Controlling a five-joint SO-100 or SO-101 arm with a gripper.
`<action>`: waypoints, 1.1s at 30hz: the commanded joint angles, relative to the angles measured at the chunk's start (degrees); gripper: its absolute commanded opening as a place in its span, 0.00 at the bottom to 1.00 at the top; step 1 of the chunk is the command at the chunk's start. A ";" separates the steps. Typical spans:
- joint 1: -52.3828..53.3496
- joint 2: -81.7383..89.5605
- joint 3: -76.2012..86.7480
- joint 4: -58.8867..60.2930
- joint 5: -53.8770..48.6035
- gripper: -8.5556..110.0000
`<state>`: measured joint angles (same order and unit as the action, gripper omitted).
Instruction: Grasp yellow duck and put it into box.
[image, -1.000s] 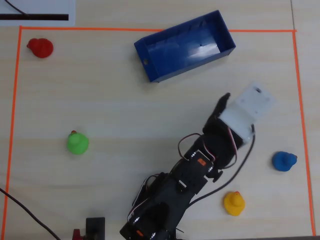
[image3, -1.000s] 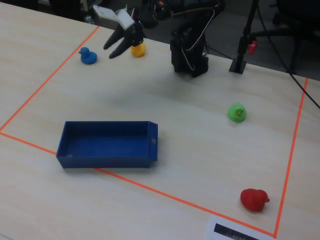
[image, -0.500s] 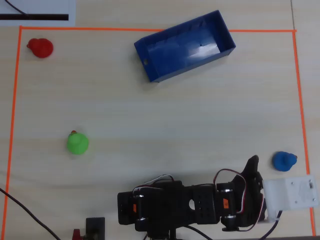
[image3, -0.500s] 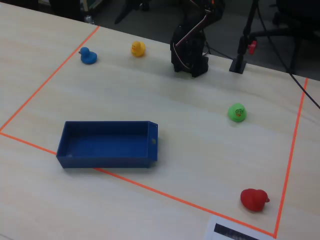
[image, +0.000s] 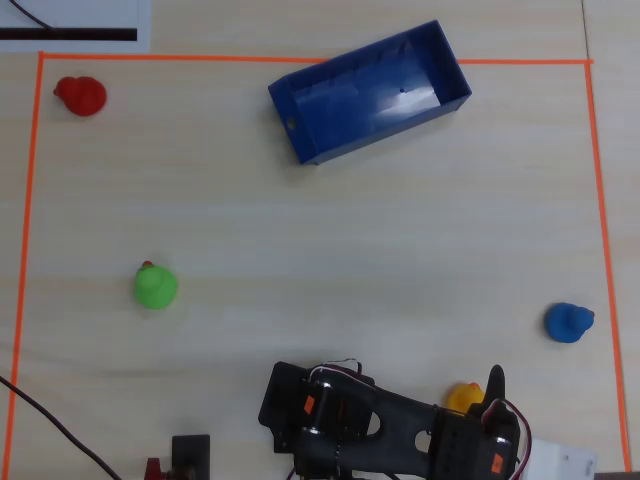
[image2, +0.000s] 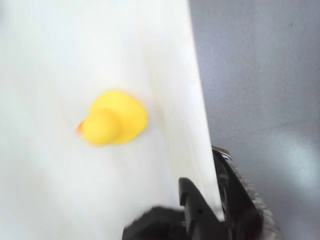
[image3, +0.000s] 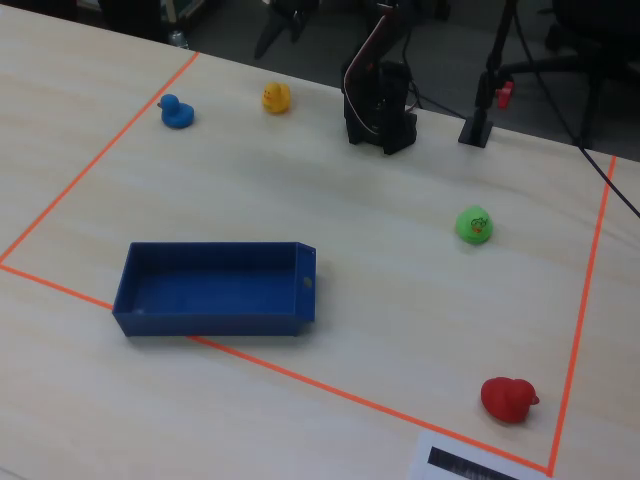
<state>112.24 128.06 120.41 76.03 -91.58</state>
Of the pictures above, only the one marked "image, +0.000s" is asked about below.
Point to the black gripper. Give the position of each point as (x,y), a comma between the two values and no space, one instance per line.
(493,400)

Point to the yellow rubber duck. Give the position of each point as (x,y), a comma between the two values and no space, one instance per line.
(462,396)

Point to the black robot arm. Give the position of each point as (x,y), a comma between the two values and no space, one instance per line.
(350,420)

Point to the blue rubber duck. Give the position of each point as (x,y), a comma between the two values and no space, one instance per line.
(565,322)

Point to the blue plastic box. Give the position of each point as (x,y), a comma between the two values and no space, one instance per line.
(360,105)

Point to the green rubber duck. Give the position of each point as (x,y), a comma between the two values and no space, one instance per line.
(155,287)

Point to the red rubber duck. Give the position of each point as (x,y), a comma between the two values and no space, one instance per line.
(82,96)

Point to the black table clamp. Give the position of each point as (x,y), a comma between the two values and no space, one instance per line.
(191,452)

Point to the long orange tape line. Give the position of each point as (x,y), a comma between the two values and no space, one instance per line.
(175,58)

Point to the black strip on paper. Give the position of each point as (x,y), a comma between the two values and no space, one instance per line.
(75,34)

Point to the white paper sheet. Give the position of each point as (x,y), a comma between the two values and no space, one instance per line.
(75,12)

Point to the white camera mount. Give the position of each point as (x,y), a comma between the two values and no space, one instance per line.
(555,460)

